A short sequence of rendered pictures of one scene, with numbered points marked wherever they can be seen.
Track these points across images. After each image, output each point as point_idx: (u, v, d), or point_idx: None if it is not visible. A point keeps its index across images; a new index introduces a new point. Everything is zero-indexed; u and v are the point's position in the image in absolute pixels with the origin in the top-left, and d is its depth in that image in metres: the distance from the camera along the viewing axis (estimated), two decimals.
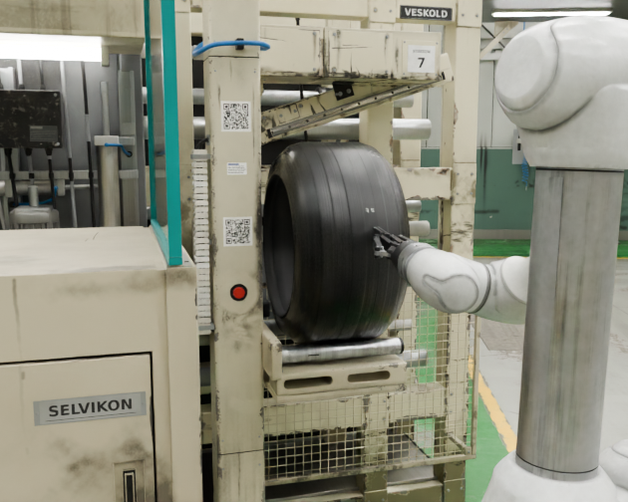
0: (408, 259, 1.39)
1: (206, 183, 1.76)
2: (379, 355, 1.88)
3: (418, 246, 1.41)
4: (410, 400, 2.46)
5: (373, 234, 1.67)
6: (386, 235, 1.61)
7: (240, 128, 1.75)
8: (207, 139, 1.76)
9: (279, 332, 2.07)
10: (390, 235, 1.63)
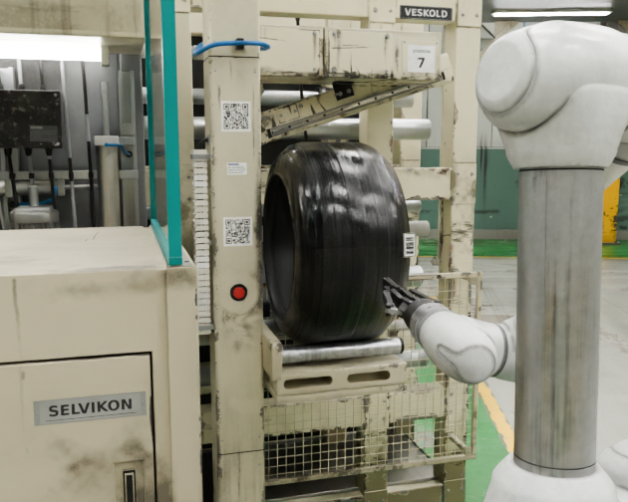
0: (421, 322, 1.34)
1: (206, 183, 1.76)
2: (382, 349, 1.86)
3: (431, 308, 1.36)
4: (410, 400, 2.46)
5: (383, 285, 1.62)
6: (396, 288, 1.56)
7: (240, 128, 1.75)
8: (207, 139, 1.76)
9: None
10: (401, 287, 1.58)
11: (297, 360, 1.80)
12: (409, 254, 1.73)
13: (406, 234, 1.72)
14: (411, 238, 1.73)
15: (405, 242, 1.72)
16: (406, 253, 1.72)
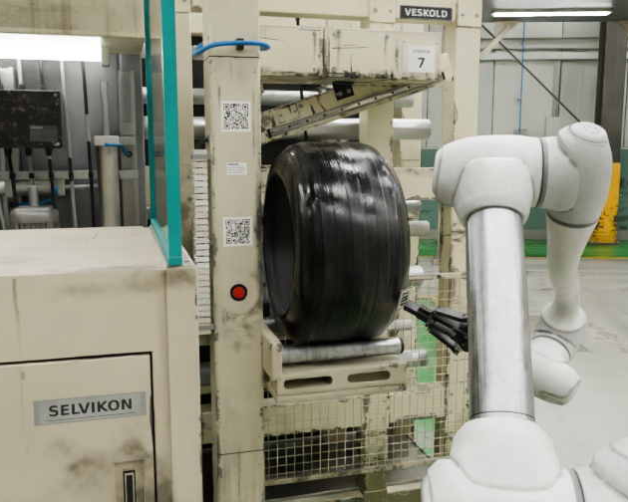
0: None
1: (206, 183, 1.76)
2: (382, 345, 1.86)
3: None
4: (410, 400, 2.46)
5: (407, 306, 1.79)
6: (428, 319, 1.75)
7: (240, 128, 1.75)
8: (207, 139, 1.76)
9: None
10: (425, 311, 1.75)
11: (297, 356, 1.80)
12: (402, 305, 1.78)
13: (403, 291, 1.75)
14: (407, 292, 1.77)
15: (401, 297, 1.76)
16: (399, 306, 1.77)
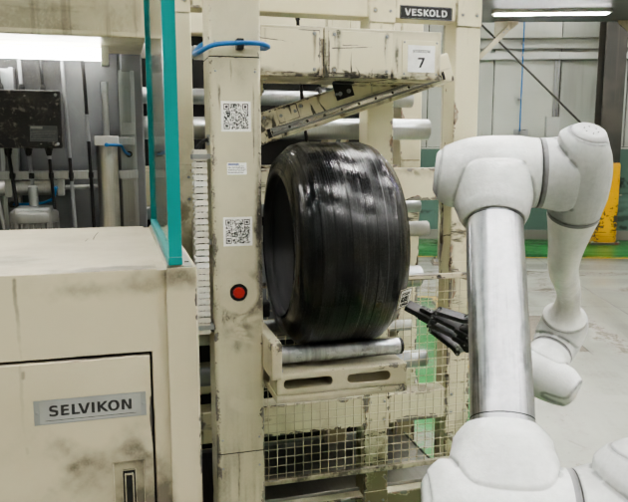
0: None
1: (206, 183, 1.76)
2: (382, 345, 1.86)
3: None
4: (410, 400, 2.46)
5: (408, 307, 1.79)
6: (429, 320, 1.75)
7: (240, 128, 1.75)
8: (207, 139, 1.76)
9: None
10: (426, 312, 1.75)
11: (297, 356, 1.80)
12: (402, 305, 1.78)
13: (403, 291, 1.75)
14: (407, 292, 1.76)
15: (401, 297, 1.76)
16: (399, 306, 1.77)
